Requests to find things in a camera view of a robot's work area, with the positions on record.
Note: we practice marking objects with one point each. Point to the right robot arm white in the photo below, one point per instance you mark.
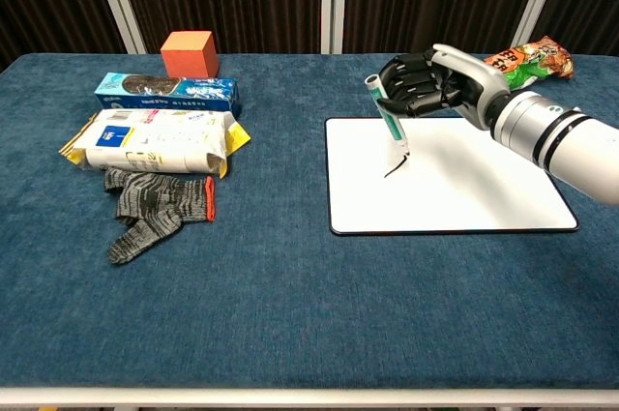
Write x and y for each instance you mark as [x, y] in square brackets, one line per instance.
[570, 140]

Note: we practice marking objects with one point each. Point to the white drawing board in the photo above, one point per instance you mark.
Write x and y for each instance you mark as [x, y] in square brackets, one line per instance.
[459, 198]

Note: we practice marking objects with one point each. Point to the blue cookie box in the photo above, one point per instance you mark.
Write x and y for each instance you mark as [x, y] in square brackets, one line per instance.
[203, 96]

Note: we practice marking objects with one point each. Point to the white yellow snack bag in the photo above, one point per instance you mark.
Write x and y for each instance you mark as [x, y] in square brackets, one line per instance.
[159, 140]

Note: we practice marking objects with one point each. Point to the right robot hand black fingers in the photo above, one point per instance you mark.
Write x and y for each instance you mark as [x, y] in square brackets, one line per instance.
[476, 82]

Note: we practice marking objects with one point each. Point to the orange cube block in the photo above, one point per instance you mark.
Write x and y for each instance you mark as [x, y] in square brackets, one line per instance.
[186, 60]

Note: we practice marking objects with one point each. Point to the green and white marker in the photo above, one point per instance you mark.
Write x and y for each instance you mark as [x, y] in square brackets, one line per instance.
[392, 126]

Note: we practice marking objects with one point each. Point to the white table frame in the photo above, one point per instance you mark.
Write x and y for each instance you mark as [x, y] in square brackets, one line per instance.
[309, 396]

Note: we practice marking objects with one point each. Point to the grey knit work glove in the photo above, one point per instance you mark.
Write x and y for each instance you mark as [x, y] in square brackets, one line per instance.
[155, 198]

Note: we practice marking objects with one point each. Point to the blue table cloth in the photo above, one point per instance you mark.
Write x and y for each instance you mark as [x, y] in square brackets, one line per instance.
[271, 295]

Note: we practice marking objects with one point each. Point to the green orange snack bag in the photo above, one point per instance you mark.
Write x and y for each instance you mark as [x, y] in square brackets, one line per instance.
[541, 63]

